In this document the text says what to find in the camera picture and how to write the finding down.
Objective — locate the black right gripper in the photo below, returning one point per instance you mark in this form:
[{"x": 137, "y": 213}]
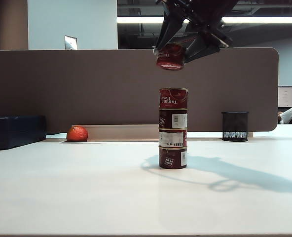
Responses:
[{"x": 207, "y": 14}]

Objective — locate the red tomato paste can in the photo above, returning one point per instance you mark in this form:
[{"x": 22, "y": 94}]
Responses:
[
  {"x": 173, "y": 98},
  {"x": 171, "y": 58}
]

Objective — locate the dark tomato can barcode label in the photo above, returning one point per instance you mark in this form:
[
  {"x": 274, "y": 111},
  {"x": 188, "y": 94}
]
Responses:
[{"x": 169, "y": 119}]

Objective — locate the tomato can white label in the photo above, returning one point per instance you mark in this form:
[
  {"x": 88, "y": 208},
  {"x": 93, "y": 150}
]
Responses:
[{"x": 171, "y": 138}]

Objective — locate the dark tomato can pure print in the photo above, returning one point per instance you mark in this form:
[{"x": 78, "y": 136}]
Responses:
[{"x": 170, "y": 159}]

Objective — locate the ceiling light strip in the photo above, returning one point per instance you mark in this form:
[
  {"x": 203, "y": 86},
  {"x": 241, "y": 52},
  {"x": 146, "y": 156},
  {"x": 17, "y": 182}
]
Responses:
[{"x": 259, "y": 20}]

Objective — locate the brown desk partition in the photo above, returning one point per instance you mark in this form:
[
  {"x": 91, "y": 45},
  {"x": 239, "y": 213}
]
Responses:
[{"x": 99, "y": 86}]

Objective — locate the black mesh pen holder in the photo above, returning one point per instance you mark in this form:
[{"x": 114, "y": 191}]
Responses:
[{"x": 234, "y": 126}]

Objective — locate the computer monitor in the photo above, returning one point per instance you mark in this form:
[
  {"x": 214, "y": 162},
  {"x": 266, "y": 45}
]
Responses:
[{"x": 286, "y": 96}]

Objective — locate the person in white shirt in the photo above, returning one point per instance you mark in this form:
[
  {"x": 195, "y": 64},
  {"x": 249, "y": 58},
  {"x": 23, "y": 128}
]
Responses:
[{"x": 287, "y": 116}]

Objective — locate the orange fruit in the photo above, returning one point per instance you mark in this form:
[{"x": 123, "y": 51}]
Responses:
[{"x": 77, "y": 134}]

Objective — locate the beige pillar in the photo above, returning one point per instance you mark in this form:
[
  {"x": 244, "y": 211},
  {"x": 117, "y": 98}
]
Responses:
[{"x": 12, "y": 24}]

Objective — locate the dark blue case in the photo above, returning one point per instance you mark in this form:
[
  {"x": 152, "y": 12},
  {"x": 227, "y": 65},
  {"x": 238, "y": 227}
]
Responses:
[{"x": 15, "y": 132}]

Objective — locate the silver wall sign plate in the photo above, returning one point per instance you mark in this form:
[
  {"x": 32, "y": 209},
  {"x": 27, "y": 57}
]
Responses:
[{"x": 70, "y": 43}]

